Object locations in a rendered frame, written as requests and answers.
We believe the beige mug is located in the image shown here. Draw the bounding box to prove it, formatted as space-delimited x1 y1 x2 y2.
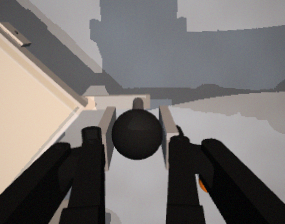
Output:
49 200 69 224

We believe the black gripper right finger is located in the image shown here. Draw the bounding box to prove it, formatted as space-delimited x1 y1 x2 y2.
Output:
159 105 285 224

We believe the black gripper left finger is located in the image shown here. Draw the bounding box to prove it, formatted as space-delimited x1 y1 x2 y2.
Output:
0 106 116 224

